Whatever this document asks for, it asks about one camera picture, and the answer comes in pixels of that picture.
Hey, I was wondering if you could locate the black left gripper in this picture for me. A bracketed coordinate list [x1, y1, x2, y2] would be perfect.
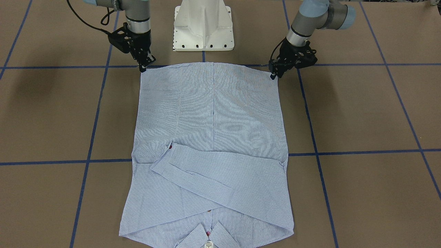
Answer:
[269, 38, 318, 80]

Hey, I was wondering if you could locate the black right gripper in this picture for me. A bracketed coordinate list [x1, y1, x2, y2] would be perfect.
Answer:
[108, 23, 156, 73]

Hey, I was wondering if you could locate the light blue striped shirt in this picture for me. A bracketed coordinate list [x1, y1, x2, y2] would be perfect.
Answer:
[119, 62, 295, 248]

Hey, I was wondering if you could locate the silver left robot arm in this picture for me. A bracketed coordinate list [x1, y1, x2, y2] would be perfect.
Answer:
[269, 0, 356, 80]

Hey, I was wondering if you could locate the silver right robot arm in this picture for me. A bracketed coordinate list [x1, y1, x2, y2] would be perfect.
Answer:
[84, 0, 156, 73]

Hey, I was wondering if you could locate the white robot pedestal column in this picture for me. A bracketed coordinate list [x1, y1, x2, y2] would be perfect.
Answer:
[172, 0, 235, 51]

